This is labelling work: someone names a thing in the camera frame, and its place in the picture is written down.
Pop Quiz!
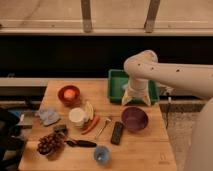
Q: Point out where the black handled utensil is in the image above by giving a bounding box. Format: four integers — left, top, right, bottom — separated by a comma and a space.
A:
65, 140, 97, 148

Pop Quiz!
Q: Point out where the purple bowl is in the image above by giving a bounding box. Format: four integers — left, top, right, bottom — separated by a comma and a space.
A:
121, 106, 149, 132

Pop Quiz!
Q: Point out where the yellow banana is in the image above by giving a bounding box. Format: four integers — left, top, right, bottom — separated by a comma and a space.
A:
85, 101, 94, 120

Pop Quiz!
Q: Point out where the small metal cup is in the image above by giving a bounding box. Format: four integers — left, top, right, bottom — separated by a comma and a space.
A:
53, 124, 68, 134

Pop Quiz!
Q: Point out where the small blue cup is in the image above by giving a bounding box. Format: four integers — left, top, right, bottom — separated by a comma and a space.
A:
93, 146, 110, 164

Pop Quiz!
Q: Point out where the black chair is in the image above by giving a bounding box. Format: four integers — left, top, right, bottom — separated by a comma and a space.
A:
0, 107, 25, 171

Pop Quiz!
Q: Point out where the red bowl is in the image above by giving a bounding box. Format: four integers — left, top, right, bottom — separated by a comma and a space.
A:
58, 85, 80, 106

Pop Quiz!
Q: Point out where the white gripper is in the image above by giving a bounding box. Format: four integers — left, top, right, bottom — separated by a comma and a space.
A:
121, 78, 151, 106

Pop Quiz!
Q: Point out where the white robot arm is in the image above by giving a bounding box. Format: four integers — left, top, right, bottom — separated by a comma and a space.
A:
122, 50, 213, 171

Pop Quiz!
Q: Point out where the orange carrot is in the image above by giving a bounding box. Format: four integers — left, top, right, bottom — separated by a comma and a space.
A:
81, 115, 100, 135

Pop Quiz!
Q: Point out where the white round container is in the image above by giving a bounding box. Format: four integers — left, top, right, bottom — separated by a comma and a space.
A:
69, 108, 89, 127

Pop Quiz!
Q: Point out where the black remote control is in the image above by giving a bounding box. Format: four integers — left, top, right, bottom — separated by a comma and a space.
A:
111, 121, 124, 145

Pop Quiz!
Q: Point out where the dark red grape bunch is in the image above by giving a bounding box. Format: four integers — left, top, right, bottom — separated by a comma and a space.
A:
37, 133, 64, 155

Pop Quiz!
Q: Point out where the orange fruit in bowl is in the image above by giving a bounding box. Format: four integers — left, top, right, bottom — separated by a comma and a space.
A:
64, 89, 75, 100

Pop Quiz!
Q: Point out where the green plastic tray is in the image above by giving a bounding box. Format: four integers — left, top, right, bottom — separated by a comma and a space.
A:
108, 69, 159, 104

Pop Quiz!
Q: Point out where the blue grey cloth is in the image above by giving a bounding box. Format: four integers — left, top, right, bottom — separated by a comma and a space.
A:
36, 108, 60, 126

